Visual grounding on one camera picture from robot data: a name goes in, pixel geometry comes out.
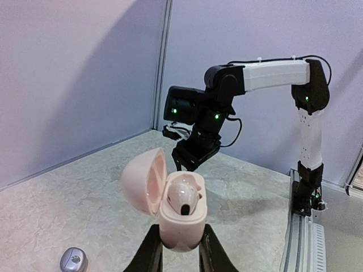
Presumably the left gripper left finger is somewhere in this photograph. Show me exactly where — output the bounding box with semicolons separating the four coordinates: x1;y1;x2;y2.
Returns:
124;224;163;272

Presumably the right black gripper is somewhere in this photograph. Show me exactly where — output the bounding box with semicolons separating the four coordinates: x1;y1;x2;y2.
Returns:
171;139;221;172

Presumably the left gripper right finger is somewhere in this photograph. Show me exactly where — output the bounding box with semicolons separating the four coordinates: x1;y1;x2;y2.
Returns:
199;224;238;272

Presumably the white earbud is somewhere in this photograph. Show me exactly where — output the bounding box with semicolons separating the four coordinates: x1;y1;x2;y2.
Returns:
167;173;201;216

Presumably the white round charging case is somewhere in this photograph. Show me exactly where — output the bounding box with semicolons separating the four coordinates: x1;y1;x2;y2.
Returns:
121;147;208;252

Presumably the blue earbud charging case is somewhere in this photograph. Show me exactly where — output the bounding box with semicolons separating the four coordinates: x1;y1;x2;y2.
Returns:
60;247;88;272

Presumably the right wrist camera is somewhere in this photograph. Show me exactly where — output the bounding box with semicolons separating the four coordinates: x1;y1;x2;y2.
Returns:
162;122;191;141

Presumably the right aluminium frame post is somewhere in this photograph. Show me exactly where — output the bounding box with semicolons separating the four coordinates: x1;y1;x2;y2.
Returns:
151;0;173;130

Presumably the aluminium front rail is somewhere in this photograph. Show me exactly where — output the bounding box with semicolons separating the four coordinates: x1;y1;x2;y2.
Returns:
280;169;327;272

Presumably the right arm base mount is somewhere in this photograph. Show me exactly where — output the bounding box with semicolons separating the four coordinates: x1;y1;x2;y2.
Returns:
292;161;326;216

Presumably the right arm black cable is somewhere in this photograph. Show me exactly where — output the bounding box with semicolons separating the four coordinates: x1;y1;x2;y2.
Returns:
220;55;332;148

